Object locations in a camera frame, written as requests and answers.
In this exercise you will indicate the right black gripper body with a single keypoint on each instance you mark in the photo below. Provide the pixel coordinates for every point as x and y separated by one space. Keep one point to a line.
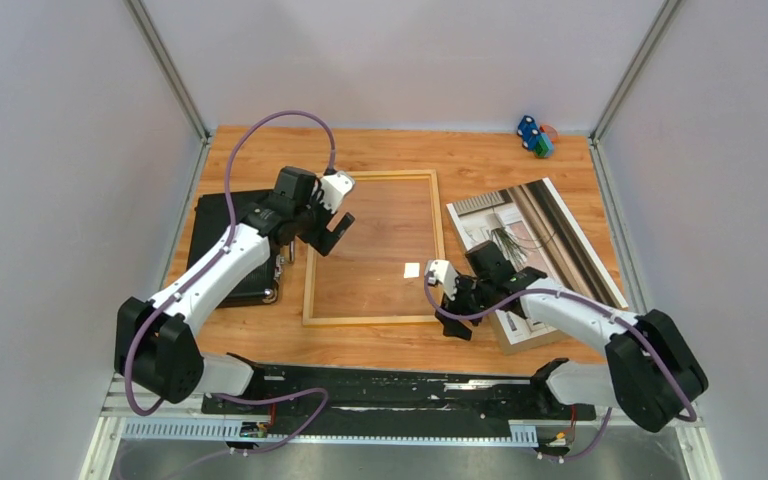
471 298

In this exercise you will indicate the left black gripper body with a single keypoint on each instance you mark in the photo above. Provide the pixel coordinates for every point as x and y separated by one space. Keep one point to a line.
314 220

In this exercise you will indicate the wooden picture frame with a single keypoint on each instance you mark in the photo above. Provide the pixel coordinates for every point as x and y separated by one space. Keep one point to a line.
374 275

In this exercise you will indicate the photo print board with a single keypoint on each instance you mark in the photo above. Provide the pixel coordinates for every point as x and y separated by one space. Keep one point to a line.
534 227

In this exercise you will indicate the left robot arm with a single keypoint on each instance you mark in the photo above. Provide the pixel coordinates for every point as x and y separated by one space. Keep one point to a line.
156 346

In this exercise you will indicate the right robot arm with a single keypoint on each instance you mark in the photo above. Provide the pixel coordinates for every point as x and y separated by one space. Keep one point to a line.
650 371

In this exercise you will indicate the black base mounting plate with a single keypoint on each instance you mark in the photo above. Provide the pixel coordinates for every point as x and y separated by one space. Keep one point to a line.
366 402

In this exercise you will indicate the blue green toy blocks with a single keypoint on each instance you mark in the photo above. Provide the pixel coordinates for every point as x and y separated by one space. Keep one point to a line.
535 138

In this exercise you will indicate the orange round object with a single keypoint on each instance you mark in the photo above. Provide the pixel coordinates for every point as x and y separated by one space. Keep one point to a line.
550 131

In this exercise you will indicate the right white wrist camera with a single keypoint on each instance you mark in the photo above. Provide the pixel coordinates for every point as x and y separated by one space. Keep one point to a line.
441 273

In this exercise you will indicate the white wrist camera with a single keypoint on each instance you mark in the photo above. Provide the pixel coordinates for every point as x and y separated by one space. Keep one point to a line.
441 273
336 187

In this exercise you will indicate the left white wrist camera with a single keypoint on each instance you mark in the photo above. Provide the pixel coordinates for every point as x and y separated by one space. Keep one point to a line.
336 187

